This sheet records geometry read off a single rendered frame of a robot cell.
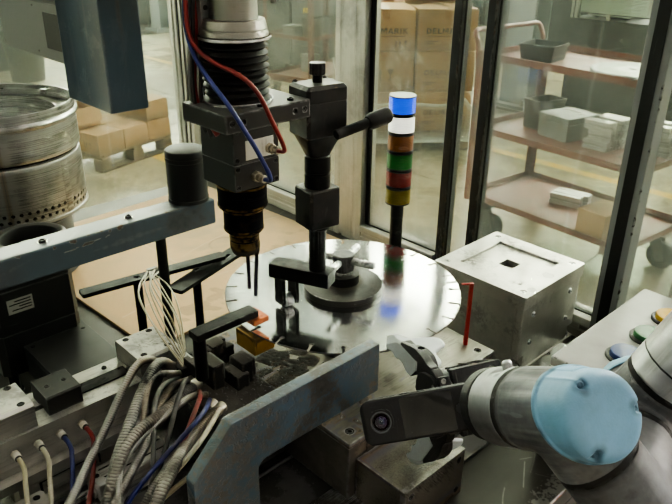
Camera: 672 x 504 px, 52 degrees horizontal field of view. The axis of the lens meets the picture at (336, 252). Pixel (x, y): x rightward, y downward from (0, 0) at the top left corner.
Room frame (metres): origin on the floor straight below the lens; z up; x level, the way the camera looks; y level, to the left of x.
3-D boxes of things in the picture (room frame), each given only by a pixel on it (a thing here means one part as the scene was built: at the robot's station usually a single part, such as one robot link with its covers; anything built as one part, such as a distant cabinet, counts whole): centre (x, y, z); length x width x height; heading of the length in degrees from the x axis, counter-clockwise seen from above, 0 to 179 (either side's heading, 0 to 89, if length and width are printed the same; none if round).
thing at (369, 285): (0.87, -0.01, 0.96); 0.11 x 0.11 x 0.03
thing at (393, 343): (0.70, -0.10, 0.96); 0.09 x 0.06 x 0.03; 23
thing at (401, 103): (1.15, -0.11, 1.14); 0.05 x 0.04 x 0.03; 44
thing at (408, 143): (1.15, -0.11, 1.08); 0.05 x 0.04 x 0.03; 44
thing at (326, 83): (0.80, 0.02, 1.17); 0.06 x 0.05 x 0.20; 125
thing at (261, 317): (0.73, 0.13, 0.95); 0.10 x 0.03 x 0.07; 134
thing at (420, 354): (0.65, -0.10, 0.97); 0.09 x 0.02 x 0.05; 23
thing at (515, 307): (1.05, -0.29, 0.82); 0.18 x 0.18 x 0.15; 44
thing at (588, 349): (0.84, -0.43, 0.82); 0.28 x 0.11 x 0.15; 134
